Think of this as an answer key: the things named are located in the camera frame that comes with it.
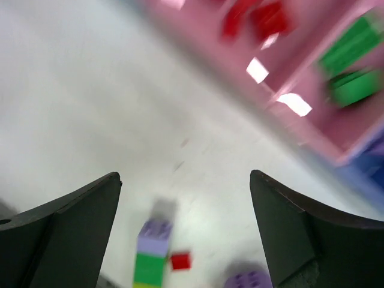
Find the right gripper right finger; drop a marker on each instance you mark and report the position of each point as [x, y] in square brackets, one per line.
[310, 244]

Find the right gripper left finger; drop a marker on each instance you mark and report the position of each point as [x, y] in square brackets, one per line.
[61, 243]

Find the long green lego stack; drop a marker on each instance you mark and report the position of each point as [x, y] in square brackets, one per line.
[153, 245]

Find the green lego plate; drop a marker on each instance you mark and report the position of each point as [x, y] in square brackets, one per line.
[351, 87]

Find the green lego brick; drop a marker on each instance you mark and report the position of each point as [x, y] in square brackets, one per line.
[359, 39]

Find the purple paw lego piece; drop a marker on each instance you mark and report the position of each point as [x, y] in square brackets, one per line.
[249, 279]

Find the purple blue bin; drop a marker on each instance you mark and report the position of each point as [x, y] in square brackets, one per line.
[365, 168]

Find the tiny red lego piece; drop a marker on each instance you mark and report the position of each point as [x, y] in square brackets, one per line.
[180, 261]

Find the small pink bin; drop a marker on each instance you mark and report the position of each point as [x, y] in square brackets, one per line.
[336, 133]

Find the large pink bin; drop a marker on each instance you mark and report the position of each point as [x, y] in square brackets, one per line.
[244, 61]

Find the red lego pieces in bin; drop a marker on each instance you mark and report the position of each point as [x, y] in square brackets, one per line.
[266, 18]

